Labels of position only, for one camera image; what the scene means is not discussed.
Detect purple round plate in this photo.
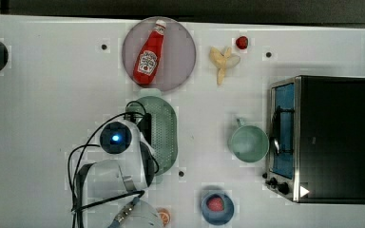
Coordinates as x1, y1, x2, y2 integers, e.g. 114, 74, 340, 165
122, 16, 196, 91

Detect red strawberry toy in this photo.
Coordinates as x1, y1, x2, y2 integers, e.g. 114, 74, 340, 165
236, 36, 249, 49

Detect green plastic mug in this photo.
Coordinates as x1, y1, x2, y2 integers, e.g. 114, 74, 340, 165
227, 118, 269, 162

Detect peeled banana toy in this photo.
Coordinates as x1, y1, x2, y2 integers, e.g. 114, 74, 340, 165
209, 47, 240, 86

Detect red strawberry in bowl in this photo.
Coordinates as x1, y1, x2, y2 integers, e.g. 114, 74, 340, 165
206, 196, 224, 212

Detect green plastic strainer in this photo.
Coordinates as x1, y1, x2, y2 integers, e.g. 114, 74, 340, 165
126, 88, 178, 184

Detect orange slice toy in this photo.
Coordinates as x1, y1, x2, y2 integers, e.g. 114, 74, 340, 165
157, 208, 171, 226

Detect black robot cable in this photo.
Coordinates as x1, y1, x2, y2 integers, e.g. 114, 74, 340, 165
67, 100, 160, 228

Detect blue small bowl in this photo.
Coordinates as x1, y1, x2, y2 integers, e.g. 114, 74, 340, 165
201, 190, 235, 225

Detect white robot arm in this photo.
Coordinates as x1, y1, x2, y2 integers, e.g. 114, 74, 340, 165
70, 112, 160, 228

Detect red ketchup bottle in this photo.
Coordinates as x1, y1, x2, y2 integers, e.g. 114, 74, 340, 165
133, 20, 166, 85

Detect silver toaster oven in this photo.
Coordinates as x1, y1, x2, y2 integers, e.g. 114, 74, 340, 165
262, 75, 365, 204

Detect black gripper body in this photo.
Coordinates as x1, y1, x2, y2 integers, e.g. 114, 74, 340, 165
125, 112, 152, 143

